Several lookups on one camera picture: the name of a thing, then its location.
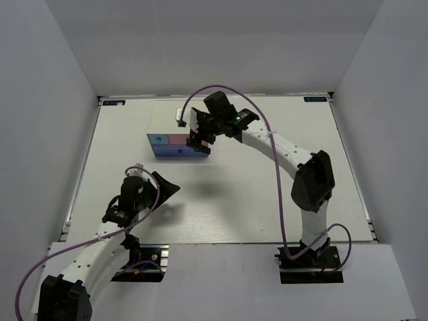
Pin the light blue small drawer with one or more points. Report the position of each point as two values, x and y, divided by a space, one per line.
158 139

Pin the blue wide drawer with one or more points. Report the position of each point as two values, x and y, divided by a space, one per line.
176 151

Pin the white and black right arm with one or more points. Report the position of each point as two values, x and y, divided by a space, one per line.
311 172

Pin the pink drawer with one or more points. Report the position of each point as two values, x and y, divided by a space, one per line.
178 139

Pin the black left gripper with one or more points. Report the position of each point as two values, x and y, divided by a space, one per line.
167 189

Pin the right corner label sticker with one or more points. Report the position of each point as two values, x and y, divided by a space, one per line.
315 99

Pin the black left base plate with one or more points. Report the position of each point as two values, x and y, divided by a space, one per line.
147 264

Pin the left corner label sticker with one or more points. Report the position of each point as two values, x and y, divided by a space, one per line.
113 102

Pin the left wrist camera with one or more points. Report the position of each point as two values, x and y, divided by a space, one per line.
135 170

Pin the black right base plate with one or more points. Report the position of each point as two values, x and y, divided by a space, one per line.
304 271

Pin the white drawer cabinet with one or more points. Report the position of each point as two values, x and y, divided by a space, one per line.
163 117

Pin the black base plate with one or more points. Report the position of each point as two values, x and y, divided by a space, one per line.
147 264
304 271

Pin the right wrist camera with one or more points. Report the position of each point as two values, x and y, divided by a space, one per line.
187 117

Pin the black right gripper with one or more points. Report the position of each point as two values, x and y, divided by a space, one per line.
196 139

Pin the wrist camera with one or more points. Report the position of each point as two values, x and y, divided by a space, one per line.
187 117
135 170

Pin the corner label sticker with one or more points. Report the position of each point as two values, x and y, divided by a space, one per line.
315 99
113 102

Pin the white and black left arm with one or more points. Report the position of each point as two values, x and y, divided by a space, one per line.
72 294

